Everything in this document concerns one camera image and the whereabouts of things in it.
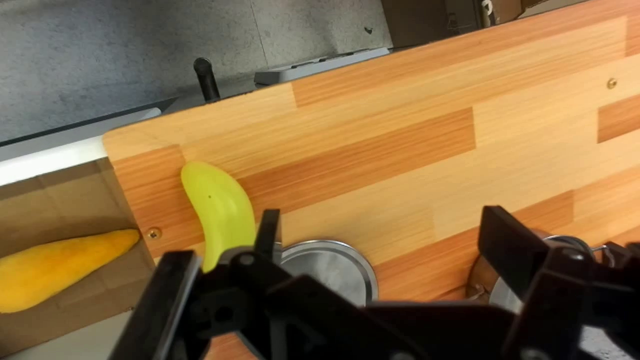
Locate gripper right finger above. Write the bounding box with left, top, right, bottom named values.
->
left=477, top=205, right=640, bottom=360

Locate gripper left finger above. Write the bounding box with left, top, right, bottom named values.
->
left=107, top=209, right=401, bottom=360

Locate silver metal pot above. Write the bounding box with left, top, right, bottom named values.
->
left=467, top=232, right=626, bottom=360

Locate yellow toy banana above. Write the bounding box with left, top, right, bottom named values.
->
left=180, top=161, right=257, bottom=273

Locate orange-yellow plush toy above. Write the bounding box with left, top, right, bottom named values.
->
left=0, top=229, right=141, bottom=315

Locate cardboard box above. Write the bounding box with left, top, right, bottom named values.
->
left=0, top=157, right=156, bottom=358

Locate silver round burner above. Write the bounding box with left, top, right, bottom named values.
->
left=280, top=239, right=379, bottom=307

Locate wooden toy kitchen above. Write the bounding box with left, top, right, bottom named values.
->
left=102, top=0, right=640, bottom=360

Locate black lever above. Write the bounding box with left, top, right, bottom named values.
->
left=193, top=57, right=221, bottom=104

